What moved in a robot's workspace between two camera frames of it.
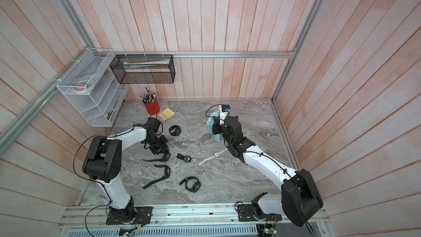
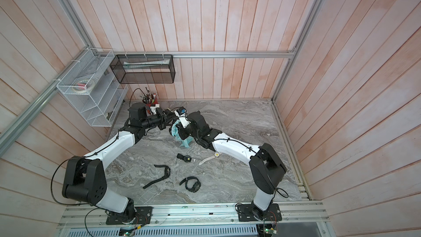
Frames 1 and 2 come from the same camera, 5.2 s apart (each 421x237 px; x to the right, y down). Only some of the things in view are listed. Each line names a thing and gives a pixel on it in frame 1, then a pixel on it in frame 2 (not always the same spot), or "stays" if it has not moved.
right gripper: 217,127 to 182,131
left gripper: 160,150 to 165,119
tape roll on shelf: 83,85 stays
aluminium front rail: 197,217 stays
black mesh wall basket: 144,68 stays
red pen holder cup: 153,108 stays
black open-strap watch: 167,170 stays
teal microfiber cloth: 217,137 to 175,133
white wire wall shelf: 92,87 stays
